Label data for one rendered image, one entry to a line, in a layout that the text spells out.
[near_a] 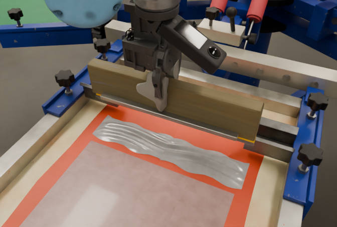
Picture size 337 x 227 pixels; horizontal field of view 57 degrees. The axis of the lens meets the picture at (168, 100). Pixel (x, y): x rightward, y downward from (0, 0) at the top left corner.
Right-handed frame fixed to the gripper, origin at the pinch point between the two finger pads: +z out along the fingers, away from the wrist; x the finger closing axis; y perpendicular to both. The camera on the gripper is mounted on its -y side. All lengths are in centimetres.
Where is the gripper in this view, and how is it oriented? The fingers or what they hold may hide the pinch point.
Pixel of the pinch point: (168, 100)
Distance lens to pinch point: 62.1
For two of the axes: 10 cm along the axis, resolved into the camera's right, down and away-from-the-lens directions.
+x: -4.1, 6.1, -6.8
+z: 0.0, 7.5, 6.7
